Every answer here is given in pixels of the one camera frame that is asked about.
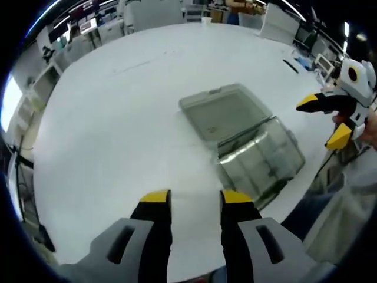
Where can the person's grey shirt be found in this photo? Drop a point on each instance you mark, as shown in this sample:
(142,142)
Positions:
(353,206)

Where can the person's right hand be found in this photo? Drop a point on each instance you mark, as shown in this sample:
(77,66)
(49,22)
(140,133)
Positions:
(371,128)

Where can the white frosted partition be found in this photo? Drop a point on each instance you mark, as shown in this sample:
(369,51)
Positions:
(153,14)

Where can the wall screen red picture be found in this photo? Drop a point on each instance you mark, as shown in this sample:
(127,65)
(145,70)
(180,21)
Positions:
(82,7)

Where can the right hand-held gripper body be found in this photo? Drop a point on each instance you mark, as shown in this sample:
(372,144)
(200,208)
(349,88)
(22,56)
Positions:
(363,88)

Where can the black pen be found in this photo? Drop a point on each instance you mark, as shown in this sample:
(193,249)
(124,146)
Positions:
(290,66)

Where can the white paper cup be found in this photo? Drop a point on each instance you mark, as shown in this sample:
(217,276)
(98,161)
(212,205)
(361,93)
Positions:
(206,20)

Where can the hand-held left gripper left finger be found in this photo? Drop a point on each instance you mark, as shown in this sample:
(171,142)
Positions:
(135,236)

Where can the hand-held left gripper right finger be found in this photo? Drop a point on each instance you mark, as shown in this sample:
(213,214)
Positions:
(250,236)

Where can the transparent grey box guide fixture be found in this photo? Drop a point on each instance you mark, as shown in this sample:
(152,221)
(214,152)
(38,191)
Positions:
(224,112)

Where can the person's blue jeans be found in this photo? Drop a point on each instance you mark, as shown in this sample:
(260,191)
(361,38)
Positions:
(312,206)

